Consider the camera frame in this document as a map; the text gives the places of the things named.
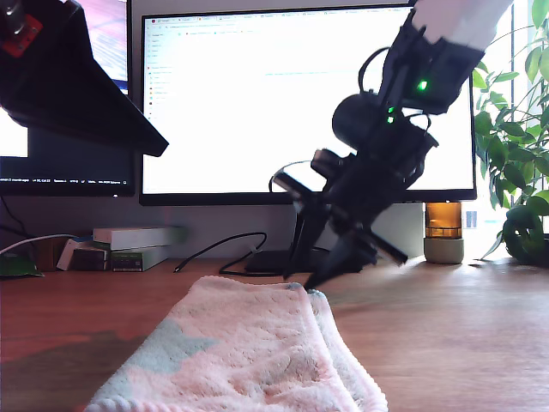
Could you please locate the fluffy pink white tea towel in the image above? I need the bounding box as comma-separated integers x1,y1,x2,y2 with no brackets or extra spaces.
83,276,389,412

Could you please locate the monitor with dark screen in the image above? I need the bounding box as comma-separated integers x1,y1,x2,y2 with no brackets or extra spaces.
0,0,136,201

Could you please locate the amber glass bottle grey base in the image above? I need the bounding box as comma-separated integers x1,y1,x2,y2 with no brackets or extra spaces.
422,202,465,265

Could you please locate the large monitor with white screen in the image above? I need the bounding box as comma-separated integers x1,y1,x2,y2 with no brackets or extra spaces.
138,4,477,276

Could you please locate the brown cardboard box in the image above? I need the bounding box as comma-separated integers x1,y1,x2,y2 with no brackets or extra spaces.
33,238,65,272

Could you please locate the dark brown small box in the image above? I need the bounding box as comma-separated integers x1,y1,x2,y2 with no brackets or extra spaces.
70,249,108,273

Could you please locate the green and white box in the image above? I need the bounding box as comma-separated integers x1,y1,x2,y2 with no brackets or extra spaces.
110,247,171,274

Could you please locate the green packet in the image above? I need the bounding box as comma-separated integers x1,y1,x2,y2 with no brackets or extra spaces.
0,255,45,280

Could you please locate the green leafy potted plant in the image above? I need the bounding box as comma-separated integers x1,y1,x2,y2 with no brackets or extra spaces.
469,0,549,267

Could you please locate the thin black camera cable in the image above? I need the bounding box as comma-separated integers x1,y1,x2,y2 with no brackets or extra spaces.
268,161,318,195

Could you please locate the black cable with plug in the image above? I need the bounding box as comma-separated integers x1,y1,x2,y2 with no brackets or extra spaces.
173,233,268,277

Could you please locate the white cable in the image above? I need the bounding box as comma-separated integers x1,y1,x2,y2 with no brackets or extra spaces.
0,234,79,258

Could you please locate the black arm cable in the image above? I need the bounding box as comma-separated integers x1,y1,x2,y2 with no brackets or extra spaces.
358,45,392,94

